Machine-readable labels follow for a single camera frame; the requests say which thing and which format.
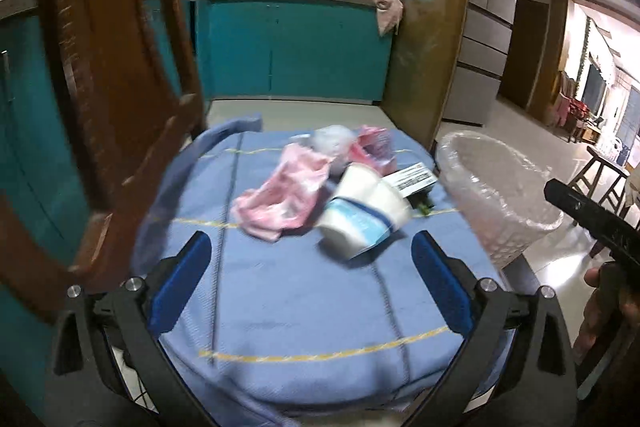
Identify wooden framed glass door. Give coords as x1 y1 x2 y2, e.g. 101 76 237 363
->
375 0 473 148

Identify teal side cabinet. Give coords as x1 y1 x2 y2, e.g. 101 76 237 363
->
0 0 141 408

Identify carved wooden chair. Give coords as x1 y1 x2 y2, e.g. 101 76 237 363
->
0 0 208 325

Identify wooden stool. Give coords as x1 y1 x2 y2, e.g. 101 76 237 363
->
567 146 631 218

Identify clear plastic basket liner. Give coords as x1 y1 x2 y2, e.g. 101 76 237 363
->
434 131 565 233

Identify teal kitchen cabinet with stove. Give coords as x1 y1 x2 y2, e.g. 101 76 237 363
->
192 0 393 102

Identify silver refrigerator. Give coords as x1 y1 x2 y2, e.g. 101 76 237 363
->
442 0 521 128

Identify white plastic lattice basket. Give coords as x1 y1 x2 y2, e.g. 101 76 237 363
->
434 131 565 269

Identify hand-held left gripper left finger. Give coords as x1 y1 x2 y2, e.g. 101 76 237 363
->
50 229 221 427

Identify red chair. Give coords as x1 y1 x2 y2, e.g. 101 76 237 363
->
552 72 591 142

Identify white and blue paper cup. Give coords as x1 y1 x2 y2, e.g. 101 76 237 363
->
318 163 413 260

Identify green garland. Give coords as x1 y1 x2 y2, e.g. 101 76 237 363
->
577 17 593 88

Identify pink plastic bag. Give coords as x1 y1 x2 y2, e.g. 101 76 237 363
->
231 142 335 242

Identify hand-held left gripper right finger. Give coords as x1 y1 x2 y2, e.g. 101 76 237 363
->
400 229 581 427

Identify white crumpled plastic bag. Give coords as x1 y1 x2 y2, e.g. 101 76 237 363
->
290 124 358 175

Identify pink towel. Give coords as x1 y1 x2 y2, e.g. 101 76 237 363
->
361 0 405 35

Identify black packet with white label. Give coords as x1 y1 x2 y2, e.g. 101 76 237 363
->
385 162 442 214

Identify person's right hand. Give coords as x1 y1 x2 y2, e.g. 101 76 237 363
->
571 268 640 365

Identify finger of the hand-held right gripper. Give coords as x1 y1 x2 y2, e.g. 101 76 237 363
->
544 179 640 269

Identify pink snack packet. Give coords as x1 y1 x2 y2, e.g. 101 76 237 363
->
348 124 398 176

